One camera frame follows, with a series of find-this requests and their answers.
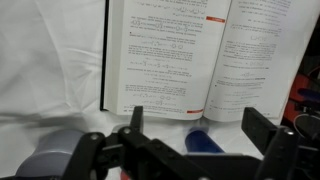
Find white table cloth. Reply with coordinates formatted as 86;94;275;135
0;0;288;180

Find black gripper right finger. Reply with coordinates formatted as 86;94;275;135
241;106;320;180

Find blue plastic cup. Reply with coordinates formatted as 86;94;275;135
184;125;226;155

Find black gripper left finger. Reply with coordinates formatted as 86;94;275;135
61;105;211;180

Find open book white pages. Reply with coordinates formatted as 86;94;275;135
99;0;320;122

